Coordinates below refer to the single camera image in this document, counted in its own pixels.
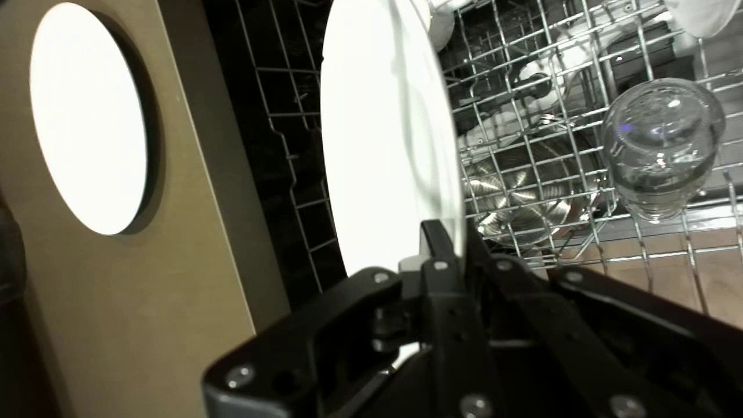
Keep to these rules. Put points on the white round plate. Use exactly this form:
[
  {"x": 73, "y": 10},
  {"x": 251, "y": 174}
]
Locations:
[
  {"x": 88, "y": 117},
  {"x": 380, "y": 132}
]

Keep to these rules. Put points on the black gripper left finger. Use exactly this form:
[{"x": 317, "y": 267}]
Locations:
[{"x": 448, "y": 326}]

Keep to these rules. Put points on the white dinner plate standing upright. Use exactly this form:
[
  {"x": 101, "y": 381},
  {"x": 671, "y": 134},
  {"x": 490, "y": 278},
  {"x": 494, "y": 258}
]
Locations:
[{"x": 703, "y": 16}]

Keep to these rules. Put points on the clear drinking glass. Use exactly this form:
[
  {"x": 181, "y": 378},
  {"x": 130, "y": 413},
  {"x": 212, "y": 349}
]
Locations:
[{"x": 664, "y": 147}]

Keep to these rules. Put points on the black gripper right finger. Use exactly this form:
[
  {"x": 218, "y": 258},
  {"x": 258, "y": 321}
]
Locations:
[{"x": 587, "y": 340}]

